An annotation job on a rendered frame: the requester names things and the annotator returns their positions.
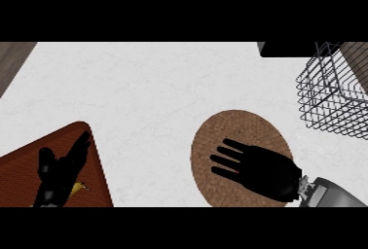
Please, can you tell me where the red-brown cutting board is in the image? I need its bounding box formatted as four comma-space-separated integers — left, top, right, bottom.
0, 121, 115, 208

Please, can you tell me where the black appliance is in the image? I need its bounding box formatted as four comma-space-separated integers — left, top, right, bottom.
255, 42, 344, 59

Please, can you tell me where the round brown woven placemat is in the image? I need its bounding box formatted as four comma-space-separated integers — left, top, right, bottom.
189, 109, 294, 208

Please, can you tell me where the yellow bell pepper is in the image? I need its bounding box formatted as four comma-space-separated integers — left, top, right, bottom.
69, 181, 91, 197

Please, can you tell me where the grey wire basket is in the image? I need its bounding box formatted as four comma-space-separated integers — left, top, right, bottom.
294, 42, 368, 141

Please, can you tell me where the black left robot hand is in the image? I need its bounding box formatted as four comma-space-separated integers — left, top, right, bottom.
31, 130, 93, 208

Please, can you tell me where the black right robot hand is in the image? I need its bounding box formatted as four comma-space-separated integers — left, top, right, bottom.
208, 138, 302, 203

